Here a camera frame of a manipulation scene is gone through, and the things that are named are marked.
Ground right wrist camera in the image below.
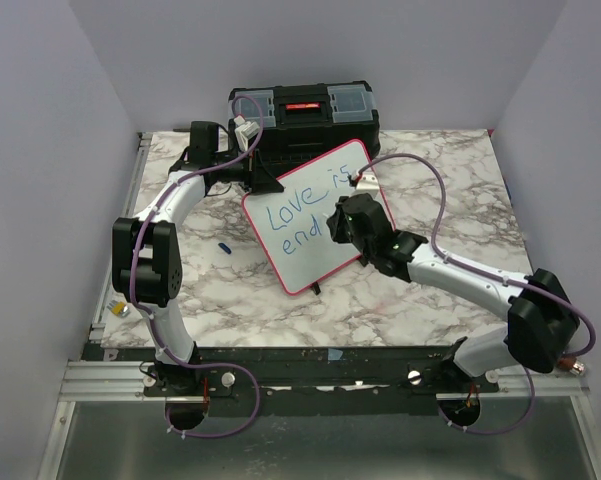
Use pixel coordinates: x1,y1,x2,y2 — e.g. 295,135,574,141
349,169,380,198

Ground red brown cable connector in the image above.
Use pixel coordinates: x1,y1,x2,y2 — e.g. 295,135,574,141
557,355,587,376

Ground black plastic toolbox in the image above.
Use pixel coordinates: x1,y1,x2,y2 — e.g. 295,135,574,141
228,80,381,177

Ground blue tape piece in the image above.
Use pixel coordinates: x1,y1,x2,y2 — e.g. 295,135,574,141
327,348,343,362

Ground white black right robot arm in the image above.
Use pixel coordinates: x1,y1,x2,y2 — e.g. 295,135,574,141
327,194,580,392

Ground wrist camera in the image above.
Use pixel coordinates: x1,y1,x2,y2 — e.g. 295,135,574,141
349,169,380,198
234,114,260,152

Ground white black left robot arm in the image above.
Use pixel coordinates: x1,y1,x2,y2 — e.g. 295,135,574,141
112,115,263,395

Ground blue marker cap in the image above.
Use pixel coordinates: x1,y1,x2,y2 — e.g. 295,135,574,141
218,242,232,255

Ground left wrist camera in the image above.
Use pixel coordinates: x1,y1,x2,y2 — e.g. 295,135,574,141
234,114,260,152

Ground yellow silver small part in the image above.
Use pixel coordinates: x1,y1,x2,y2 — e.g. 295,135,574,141
107,300,130,318

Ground pink framed whiteboard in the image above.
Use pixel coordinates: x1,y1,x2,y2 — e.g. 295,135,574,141
242,139,371,295

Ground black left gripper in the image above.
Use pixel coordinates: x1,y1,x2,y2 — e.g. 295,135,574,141
212,146,284,193

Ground black mounting rail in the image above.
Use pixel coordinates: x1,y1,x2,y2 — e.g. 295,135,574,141
74,343,498,417

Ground aluminium frame rail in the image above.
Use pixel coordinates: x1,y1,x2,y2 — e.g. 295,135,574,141
87,132,153,344

